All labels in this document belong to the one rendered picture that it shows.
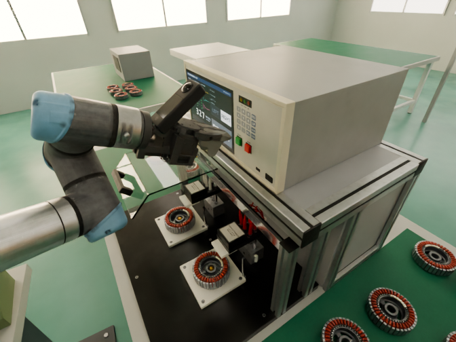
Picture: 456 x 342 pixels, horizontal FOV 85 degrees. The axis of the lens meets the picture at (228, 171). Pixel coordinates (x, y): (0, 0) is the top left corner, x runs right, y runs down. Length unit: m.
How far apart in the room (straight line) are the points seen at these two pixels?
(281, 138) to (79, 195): 0.37
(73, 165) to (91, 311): 1.40
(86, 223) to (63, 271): 1.63
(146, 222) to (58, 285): 1.12
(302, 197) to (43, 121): 0.47
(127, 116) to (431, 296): 0.93
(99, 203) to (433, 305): 0.90
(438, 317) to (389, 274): 0.14
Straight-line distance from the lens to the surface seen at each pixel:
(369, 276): 0.94
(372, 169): 0.70
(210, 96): 0.69
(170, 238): 0.92
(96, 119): 0.44
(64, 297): 1.97
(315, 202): 0.55
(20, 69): 5.23
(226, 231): 0.73
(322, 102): 0.52
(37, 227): 0.45
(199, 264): 0.80
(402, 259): 1.03
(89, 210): 0.48
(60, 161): 0.52
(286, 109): 0.45
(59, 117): 0.43
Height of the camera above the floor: 1.48
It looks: 36 degrees down
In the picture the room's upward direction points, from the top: 2 degrees counter-clockwise
